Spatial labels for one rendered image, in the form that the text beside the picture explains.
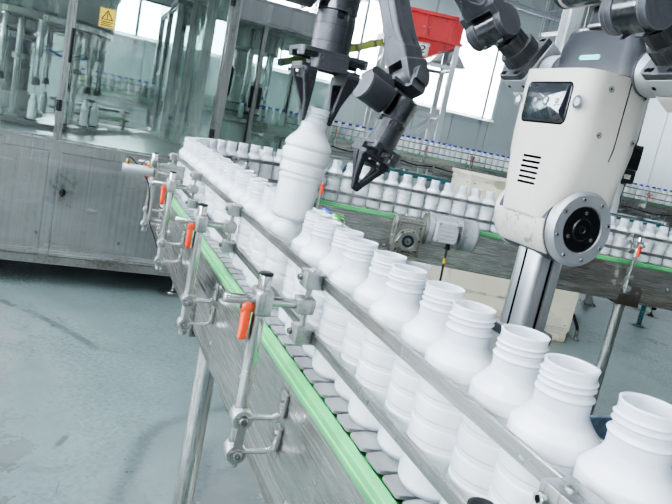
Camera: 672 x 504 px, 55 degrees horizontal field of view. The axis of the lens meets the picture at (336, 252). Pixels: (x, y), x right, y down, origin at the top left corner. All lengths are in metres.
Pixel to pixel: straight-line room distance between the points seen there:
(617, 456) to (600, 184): 1.06
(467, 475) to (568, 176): 0.95
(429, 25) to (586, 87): 6.54
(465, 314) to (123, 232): 3.85
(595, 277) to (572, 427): 2.55
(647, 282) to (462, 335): 2.58
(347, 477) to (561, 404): 0.25
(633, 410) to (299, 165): 0.63
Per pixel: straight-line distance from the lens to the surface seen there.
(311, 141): 0.93
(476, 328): 0.53
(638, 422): 0.41
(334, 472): 0.66
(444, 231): 2.57
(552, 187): 1.39
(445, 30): 7.91
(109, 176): 4.24
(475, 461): 0.51
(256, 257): 1.08
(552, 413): 0.45
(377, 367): 0.64
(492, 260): 2.81
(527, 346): 0.49
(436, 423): 0.55
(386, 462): 0.62
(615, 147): 1.43
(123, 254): 4.34
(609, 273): 3.01
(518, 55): 1.64
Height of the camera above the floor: 1.28
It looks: 10 degrees down
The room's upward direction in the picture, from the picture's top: 12 degrees clockwise
